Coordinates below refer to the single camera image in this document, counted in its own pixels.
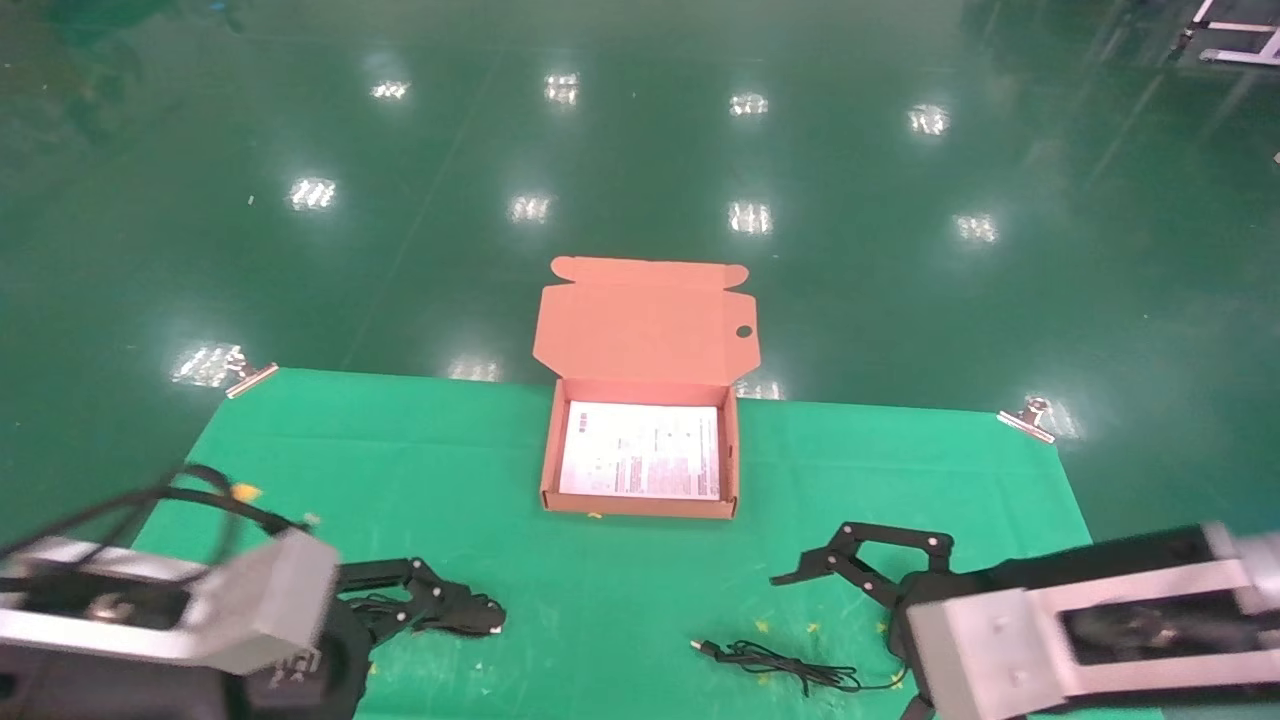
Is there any green table cloth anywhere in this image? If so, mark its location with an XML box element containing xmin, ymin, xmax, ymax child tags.
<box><xmin>130</xmin><ymin>367</ymin><xmax>1166</xmax><ymax>720</ymax></box>

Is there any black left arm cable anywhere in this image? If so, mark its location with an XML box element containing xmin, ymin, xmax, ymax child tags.
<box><xmin>0</xmin><ymin>463</ymin><xmax>313</xmax><ymax>563</ymax></box>

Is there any orange cardboard mailer box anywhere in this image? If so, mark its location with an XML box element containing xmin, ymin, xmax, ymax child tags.
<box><xmin>532</xmin><ymin>256</ymin><xmax>761</xmax><ymax>521</ymax></box>

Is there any white metal frame structure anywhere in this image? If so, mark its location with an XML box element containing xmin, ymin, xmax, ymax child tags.
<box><xmin>1170</xmin><ymin>0</ymin><xmax>1280</xmax><ymax>69</ymax></box>

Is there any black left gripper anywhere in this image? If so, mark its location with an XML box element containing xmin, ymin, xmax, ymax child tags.
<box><xmin>0</xmin><ymin>557</ymin><xmax>451</xmax><ymax>720</ymax></box>

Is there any black data cable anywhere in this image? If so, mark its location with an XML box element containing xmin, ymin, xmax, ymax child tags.
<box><xmin>690</xmin><ymin>639</ymin><xmax>909</xmax><ymax>698</ymax></box>

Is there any metal binder clip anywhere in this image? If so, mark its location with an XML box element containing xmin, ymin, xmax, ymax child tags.
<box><xmin>997</xmin><ymin>397</ymin><xmax>1057</xmax><ymax>445</ymax></box>
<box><xmin>225</xmin><ymin>345</ymin><xmax>280</xmax><ymax>400</ymax></box>

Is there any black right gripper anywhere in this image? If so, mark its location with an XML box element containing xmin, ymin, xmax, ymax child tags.
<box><xmin>769</xmin><ymin>521</ymin><xmax>1216</xmax><ymax>720</ymax></box>

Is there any white printed paper sheet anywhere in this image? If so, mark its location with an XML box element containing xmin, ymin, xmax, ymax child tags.
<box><xmin>558</xmin><ymin>400</ymin><xmax>723</xmax><ymax>501</ymax></box>

